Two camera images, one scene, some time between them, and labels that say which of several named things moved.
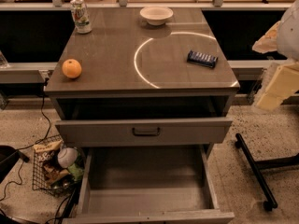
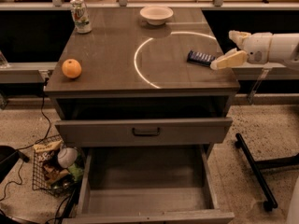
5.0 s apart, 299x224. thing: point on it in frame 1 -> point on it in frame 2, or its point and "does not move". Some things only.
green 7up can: x=81 y=18 does not move
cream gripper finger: x=281 y=80 -> x=234 y=58
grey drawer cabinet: x=126 y=67 does not move
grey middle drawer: x=148 y=131 does not move
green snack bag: x=76 y=172 does not move
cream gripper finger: x=268 y=42 -> x=237 y=37
